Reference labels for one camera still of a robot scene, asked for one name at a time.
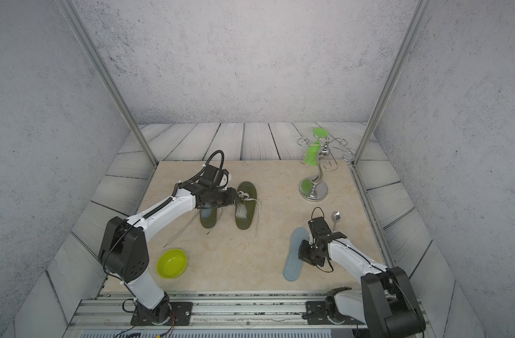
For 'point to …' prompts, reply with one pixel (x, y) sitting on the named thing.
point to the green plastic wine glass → (313, 150)
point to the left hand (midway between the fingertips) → (241, 200)
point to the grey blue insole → (293, 267)
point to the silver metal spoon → (335, 217)
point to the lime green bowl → (172, 263)
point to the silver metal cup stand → (315, 189)
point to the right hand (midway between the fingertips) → (302, 256)
